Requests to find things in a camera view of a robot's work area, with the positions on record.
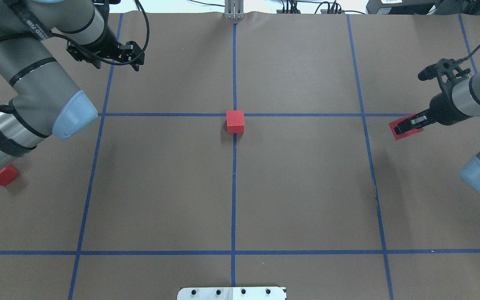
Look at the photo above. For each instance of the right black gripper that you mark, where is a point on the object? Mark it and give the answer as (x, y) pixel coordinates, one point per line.
(441, 109)

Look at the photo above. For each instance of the red block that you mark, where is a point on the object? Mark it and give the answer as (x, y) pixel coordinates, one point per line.
(402, 127)
(8, 174)
(235, 121)

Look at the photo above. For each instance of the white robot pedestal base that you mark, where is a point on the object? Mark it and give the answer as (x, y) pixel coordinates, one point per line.
(233, 293)

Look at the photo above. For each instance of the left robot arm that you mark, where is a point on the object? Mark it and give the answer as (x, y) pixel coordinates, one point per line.
(48, 101)

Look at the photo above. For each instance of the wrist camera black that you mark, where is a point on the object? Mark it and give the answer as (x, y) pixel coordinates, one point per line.
(447, 72)
(129, 54)

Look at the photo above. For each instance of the aluminium frame post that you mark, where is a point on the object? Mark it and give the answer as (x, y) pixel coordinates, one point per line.
(234, 9)

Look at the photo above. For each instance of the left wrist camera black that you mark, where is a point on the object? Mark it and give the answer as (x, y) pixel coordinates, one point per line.
(129, 54)

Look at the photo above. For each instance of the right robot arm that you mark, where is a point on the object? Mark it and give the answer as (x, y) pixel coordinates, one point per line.
(456, 105)

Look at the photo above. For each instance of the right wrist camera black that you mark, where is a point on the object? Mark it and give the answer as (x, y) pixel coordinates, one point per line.
(447, 72)

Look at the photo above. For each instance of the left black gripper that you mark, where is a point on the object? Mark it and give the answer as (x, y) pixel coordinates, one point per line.
(107, 42)

